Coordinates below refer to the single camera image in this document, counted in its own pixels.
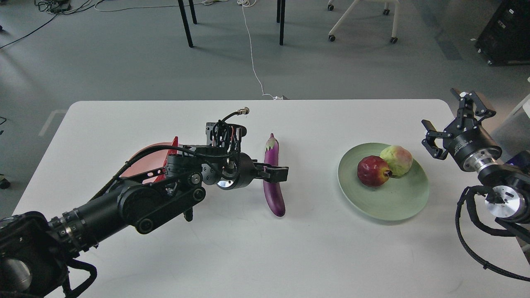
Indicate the green-pink guava fruit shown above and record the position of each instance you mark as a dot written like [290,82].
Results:
[398,159]

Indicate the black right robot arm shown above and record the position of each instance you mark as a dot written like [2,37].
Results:
[500,205]

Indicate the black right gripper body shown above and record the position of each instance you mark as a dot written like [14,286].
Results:
[470,145]

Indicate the purple eggplant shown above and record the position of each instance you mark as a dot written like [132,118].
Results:
[272,191]

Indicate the green plate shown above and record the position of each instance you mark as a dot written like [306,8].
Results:
[398,199]

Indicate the red pomegranate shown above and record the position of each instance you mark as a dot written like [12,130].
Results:
[373,171]

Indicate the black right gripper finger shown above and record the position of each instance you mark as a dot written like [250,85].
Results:
[429,141]
[473,108]

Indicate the black equipment case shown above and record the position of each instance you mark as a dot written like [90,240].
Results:
[505,40]

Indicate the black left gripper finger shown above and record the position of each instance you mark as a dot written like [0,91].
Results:
[270,173]

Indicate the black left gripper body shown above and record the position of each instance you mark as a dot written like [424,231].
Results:
[243,173]

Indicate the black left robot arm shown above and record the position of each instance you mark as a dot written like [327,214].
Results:
[156,185]

